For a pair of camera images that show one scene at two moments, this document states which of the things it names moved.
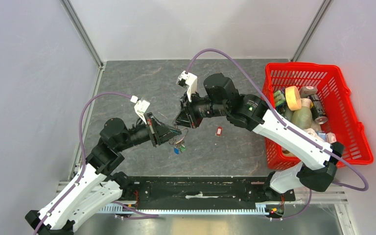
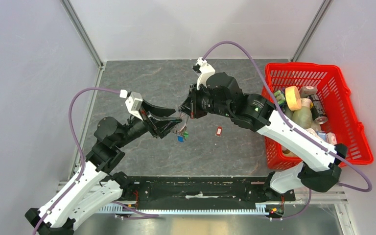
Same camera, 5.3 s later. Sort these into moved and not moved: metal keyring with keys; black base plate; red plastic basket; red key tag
Moved: metal keyring with keys
Not moved: black base plate; red plastic basket; red key tag
